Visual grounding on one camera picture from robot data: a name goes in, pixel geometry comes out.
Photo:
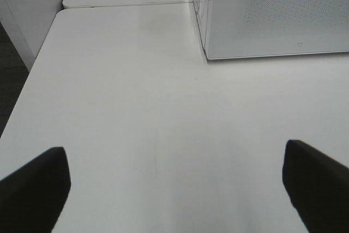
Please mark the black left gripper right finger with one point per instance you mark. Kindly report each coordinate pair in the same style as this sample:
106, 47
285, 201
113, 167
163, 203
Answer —
317, 186

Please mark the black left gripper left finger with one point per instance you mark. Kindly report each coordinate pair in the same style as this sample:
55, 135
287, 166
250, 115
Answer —
32, 197

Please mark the white microwave door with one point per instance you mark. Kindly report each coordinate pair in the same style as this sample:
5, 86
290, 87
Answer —
262, 28

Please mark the white cabinet beside table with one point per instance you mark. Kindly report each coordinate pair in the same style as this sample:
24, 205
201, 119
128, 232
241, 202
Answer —
27, 23

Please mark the white microwave oven body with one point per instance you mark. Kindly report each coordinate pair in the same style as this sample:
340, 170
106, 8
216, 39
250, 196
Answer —
201, 9

